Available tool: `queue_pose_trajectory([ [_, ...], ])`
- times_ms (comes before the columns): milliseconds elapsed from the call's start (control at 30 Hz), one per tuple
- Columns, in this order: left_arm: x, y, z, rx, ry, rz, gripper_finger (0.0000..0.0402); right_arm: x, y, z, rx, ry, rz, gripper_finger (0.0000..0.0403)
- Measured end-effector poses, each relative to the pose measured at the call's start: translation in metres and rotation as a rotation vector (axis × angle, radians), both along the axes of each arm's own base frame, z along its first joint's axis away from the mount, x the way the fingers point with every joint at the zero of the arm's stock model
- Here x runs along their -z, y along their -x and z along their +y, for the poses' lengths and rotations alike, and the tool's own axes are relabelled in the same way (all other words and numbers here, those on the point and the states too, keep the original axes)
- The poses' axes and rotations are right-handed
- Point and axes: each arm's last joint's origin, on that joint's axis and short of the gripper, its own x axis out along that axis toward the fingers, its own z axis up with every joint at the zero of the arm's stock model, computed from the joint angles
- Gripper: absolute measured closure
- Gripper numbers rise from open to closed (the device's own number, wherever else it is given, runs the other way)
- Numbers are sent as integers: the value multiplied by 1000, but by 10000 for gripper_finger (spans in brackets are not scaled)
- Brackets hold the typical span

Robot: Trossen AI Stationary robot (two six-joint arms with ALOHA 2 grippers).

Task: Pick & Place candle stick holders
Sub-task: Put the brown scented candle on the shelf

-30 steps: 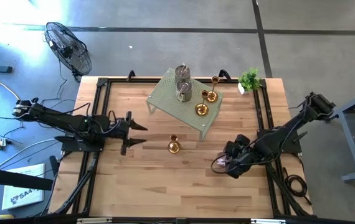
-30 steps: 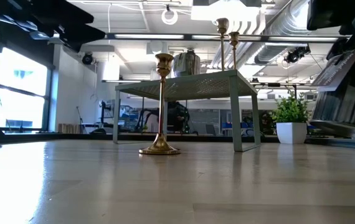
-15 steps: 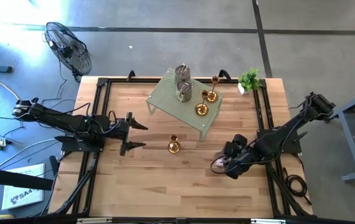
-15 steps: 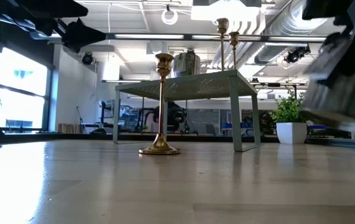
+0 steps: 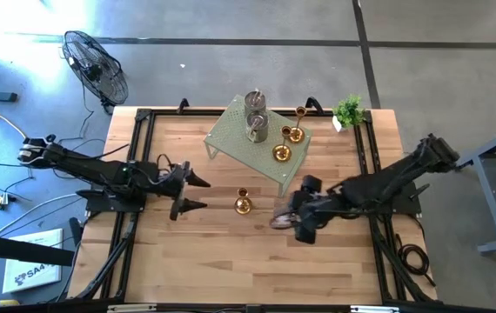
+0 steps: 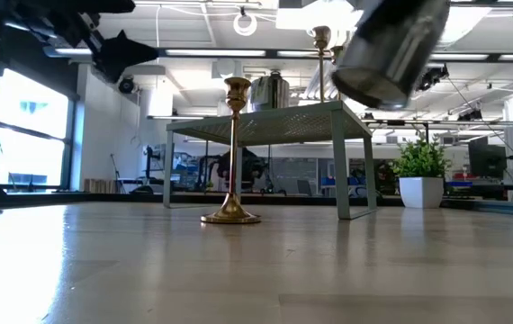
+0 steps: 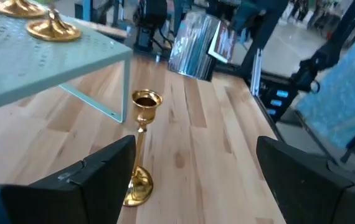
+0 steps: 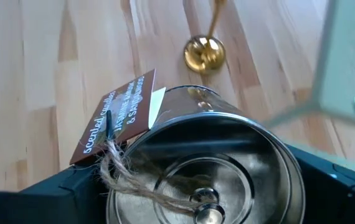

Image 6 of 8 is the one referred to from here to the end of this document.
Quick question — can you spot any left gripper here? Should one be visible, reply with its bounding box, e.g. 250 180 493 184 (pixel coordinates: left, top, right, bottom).
3 0 160 85

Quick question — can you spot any brass candlestick holder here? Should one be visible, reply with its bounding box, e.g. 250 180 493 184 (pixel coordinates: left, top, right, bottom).
328 44 347 67
310 25 332 104
200 76 262 225

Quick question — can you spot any grey metal candle jar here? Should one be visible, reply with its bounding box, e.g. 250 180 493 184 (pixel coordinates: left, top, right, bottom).
330 0 452 112
248 69 291 113

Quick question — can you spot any black round ceiling speaker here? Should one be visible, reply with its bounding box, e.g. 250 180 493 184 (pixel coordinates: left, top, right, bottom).
117 75 136 95

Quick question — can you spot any large window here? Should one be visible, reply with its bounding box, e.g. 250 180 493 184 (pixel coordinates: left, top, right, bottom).
0 67 76 193

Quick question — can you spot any black tripod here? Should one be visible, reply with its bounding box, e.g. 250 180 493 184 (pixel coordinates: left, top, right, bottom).
110 152 125 194

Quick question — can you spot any wooden crate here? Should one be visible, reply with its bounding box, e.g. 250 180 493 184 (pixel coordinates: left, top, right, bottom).
83 177 119 194

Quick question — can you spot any person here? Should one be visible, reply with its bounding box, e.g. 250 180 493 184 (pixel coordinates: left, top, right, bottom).
373 157 397 195
213 147 267 193

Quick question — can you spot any green perforated metal shelf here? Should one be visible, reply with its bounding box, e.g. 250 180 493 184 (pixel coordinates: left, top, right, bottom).
162 99 378 221

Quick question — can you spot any white ceiling light panel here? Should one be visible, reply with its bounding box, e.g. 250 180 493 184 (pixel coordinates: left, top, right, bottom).
276 0 365 32

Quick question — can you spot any blue desk panel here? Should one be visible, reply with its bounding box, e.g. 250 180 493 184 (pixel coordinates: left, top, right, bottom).
320 175 362 188

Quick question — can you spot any black ceiling device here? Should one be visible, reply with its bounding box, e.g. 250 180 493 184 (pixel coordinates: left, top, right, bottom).
416 64 450 93

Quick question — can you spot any green plant in white pot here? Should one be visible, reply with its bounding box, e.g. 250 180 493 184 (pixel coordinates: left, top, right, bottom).
390 130 454 210

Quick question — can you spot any black computer monitor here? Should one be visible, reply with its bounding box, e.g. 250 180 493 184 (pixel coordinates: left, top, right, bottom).
467 136 509 180

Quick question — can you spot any white coiled cable ring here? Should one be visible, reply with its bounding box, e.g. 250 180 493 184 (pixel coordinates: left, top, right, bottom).
232 11 259 38

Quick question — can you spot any black aluminium table frame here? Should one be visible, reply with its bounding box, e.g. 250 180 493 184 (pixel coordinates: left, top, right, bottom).
0 191 513 220

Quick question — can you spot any silver ribbed air duct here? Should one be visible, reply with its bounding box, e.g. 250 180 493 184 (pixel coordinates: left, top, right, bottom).
301 60 346 103

